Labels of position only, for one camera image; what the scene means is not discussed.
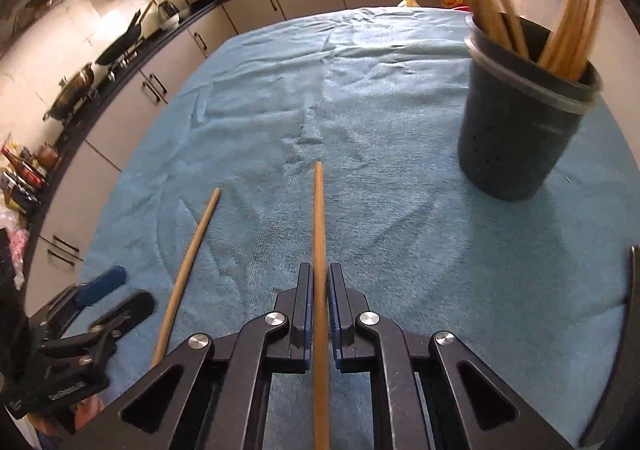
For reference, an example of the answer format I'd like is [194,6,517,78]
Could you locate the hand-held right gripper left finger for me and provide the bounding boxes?
[60,263,314,450]

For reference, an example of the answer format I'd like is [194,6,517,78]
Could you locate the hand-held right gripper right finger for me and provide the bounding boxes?
[328,263,571,450]

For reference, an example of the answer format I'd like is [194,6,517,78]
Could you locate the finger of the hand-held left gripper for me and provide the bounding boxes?
[74,266,128,309]
[89,290,156,347]

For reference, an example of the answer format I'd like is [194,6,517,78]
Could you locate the dark chopstick holder cup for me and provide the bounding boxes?
[457,12,601,202]

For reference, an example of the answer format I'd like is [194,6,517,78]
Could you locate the person's left hand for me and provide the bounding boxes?
[74,395,106,432]

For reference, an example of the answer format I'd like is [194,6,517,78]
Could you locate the pink plastic bag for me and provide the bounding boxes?
[0,210,30,290]

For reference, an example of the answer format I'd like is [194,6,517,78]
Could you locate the brown glass jar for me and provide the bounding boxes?
[38,143,62,168]

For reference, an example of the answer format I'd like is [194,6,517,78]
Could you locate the dark sauce bottle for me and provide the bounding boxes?
[1,146,45,185]

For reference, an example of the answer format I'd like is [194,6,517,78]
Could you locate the steel wok with food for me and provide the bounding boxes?
[42,62,98,122]

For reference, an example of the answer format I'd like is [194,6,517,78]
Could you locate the blue towel cloth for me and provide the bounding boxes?
[65,6,636,450]

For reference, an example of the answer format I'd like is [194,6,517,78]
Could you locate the black wok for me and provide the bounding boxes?
[94,0,156,67]

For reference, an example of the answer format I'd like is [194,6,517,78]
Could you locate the steel kettle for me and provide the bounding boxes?
[157,0,182,28]

